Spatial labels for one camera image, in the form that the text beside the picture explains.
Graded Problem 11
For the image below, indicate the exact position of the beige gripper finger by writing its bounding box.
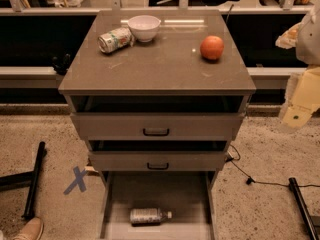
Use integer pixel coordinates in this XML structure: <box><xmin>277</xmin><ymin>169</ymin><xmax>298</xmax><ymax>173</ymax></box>
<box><xmin>275</xmin><ymin>23</ymin><xmax>300</xmax><ymax>49</ymax></box>
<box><xmin>279</xmin><ymin>67</ymin><xmax>320</xmax><ymax>131</ymax></box>

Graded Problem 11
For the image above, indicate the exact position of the clear plastic water bottle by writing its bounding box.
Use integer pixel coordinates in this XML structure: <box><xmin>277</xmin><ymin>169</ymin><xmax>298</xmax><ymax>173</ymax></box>
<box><xmin>130</xmin><ymin>208</ymin><xmax>172</xmax><ymax>225</ymax></box>

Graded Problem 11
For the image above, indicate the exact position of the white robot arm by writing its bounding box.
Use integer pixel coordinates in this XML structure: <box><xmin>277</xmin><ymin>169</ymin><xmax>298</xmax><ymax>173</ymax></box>
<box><xmin>276</xmin><ymin>4</ymin><xmax>320</xmax><ymax>131</ymax></box>

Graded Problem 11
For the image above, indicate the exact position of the grey drawer cabinet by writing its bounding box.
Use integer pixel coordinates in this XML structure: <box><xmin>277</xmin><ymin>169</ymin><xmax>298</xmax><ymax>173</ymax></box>
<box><xmin>58</xmin><ymin>9</ymin><xmax>257</xmax><ymax>240</ymax></box>

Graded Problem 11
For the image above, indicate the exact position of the bottom grey drawer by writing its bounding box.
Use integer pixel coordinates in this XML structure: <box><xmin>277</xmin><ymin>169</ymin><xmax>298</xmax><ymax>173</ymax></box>
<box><xmin>96</xmin><ymin>171</ymin><xmax>217</xmax><ymax>240</ymax></box>

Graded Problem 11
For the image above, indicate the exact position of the grey drawer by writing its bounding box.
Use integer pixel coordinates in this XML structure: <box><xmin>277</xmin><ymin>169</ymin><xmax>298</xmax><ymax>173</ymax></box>
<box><xmin>69</xmin><ymin>95</ymin><xmax>246</xmax><ymax>142</ymax></box>
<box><xmin>89</xmin><ymin>140</ymin><xmax>229</xmax><ymax>171</ymax></box>
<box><xmin>96</xmin><ymin>171</ymin><xmax>217</xmax><ymax>240</ymax></box>

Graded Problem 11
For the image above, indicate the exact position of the middle grey drawer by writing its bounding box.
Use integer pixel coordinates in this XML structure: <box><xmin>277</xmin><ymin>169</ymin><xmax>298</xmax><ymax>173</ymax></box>
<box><xmin>89</xmin><ymin>140</ymin><xmax>229</xmax><ymax>171</ymax></box>

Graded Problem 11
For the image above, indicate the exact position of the top grey drawer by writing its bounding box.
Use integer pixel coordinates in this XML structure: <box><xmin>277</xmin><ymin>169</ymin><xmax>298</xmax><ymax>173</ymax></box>
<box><xmin>69</xmin><ymin>95</ymin><xmax>246</xmax><ymax>142</ymax></box>

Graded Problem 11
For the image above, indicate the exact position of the orange fruit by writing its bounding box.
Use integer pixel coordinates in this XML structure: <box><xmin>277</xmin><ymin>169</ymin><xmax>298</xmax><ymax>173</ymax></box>
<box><xmin>200</xmin><ymin>36</ymin><xmax>224</xmax><ymax>60</ymax></box>

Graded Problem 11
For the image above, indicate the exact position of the black stand leg right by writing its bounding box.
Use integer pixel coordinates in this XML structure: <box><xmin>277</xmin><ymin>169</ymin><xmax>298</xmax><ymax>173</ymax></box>
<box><xmin>289</xmin><ymin>178</ymin><xmax>320</xmax><ymax>240</ymax></box>

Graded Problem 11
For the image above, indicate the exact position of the black stand leg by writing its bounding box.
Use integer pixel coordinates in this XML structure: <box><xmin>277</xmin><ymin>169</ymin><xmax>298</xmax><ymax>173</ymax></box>
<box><xmin>0</xmin><ymin>141</ymin><xmax>47</xmax><ymax>220</ymax></box>
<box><xmin>289</xmin><ymin>178</ymin><xmax>320</xmax><ymax>240</ymax></box>

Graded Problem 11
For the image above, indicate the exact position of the white ceramic bowl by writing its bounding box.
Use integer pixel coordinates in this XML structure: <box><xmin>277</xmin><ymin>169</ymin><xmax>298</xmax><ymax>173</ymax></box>
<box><xmin>128</xmin><ymin>15</ymin><xmax>161</xmax><ymax>42</ymax></box>

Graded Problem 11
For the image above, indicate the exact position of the green white soda can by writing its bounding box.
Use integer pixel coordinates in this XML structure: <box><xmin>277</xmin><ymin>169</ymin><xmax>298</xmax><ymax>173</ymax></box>
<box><xmin>98</xmin><ymin>27</ymin><xmax>135</xmax><ymax>54</ymax></box>

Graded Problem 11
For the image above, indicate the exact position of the black clamp knob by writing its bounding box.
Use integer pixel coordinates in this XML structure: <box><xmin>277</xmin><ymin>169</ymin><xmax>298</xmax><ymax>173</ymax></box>
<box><xmin>52</xmin><ymin>54</ymin><xmax>71</xmax><ymax>75</ymax></box>

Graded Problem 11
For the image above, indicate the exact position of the blue tape cross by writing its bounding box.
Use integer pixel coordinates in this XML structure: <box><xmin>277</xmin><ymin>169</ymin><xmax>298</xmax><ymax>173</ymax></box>
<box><xmin>63</xmin><ymin>166</ymin><xmax>87</xmax><ymax>195</ymax></box>

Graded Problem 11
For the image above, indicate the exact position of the tan shoe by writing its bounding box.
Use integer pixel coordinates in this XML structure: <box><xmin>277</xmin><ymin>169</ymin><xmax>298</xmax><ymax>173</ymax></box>
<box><xmin>12</xmin><ymin>217</ymin><xmax>44</xmax><ymax>240</ymax></box>

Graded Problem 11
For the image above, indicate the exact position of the black stand leg left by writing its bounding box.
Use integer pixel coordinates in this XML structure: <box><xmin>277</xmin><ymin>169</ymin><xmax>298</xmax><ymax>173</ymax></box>
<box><xmin>0</xmin><ymin>141</ymin><xmax>47</xmax><ymax>220</ymax></box>

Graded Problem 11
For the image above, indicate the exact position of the black floor cable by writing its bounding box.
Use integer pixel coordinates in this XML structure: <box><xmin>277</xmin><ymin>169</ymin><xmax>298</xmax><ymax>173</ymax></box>
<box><xmin>226</xmin><ymin>144</ymin><xmax>320</xmax><ymax>189</ymax></box>

